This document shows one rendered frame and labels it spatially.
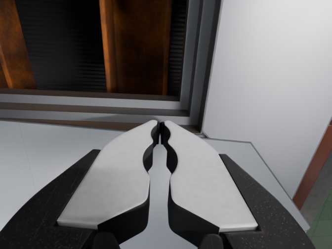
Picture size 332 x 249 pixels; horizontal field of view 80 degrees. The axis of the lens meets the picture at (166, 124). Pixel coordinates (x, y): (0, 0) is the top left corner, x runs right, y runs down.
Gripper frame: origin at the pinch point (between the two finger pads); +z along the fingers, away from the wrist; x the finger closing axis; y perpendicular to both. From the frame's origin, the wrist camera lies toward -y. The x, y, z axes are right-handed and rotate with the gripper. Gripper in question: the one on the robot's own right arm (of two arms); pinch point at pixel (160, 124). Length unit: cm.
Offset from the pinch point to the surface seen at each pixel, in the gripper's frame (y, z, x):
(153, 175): 4.9, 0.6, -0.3
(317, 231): 135, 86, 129
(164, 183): 5.7, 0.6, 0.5
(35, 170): 4.8, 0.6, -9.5
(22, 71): 1.3, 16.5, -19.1
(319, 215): 116, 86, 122
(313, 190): 23.7, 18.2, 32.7
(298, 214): 9.1, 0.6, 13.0
